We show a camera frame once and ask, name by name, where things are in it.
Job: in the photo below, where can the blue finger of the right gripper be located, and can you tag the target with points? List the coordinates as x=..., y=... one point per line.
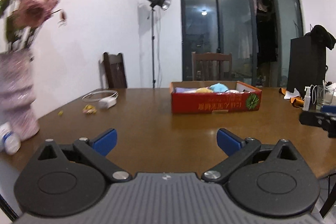
x=328, y=109

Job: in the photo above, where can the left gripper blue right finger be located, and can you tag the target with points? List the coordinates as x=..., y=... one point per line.
x=240, y=152

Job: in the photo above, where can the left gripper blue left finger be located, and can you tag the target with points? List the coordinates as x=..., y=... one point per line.
x=93, y=153

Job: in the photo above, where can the light blue plush toy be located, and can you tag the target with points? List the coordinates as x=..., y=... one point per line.
x=219, y=88

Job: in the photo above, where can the yellow plush toy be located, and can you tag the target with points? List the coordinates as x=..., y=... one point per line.
x=204, y=90

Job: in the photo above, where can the lavender towel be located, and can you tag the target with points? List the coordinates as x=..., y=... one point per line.
x=185, y=90

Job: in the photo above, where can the clear glass cup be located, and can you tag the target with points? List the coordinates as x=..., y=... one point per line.
x=320, y=95

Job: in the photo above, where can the white spray bottle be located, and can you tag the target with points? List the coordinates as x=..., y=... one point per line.
x=307, y=99

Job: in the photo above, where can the yellow crumbs pile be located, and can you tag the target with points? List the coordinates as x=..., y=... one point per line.
x=89, y=109

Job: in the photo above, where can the red orange cardboard box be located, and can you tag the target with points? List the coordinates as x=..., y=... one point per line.
x=240, y=97

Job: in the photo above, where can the black fabric on bag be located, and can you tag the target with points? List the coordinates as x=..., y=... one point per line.
x=321, y=36

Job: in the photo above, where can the dark wooden chair left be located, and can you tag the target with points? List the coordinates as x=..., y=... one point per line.
x=114, y=71

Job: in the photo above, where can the dark wooden chair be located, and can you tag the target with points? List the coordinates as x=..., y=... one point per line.
x=211, y=66
x=114, y=71

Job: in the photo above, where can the dark wooden chair centre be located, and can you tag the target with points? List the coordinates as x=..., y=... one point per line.
x=211, y=66

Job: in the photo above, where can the white pill bottle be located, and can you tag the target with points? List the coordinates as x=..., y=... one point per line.
x=9, y=141

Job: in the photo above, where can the pink ceramic vase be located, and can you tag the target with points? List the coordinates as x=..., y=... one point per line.
x=17, y=93

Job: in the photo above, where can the dark glass sliding door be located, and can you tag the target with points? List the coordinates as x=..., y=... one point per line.
x=256, y=32

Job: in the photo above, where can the studio light on stand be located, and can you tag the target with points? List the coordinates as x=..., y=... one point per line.
x=156, y=6

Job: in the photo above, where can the white charger with cable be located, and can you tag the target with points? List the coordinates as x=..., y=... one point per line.
x=106, y=102

